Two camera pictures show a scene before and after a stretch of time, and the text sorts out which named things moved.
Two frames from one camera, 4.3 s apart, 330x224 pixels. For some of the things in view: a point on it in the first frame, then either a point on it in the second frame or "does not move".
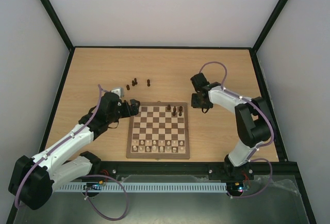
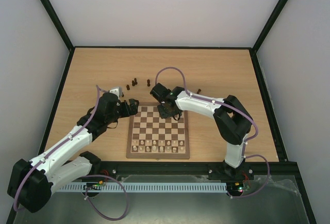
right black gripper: (197, 100) -> (167, 111)
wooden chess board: (159, 131) does not move
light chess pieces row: (160, 146) does not move
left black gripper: (135, 109) does not move
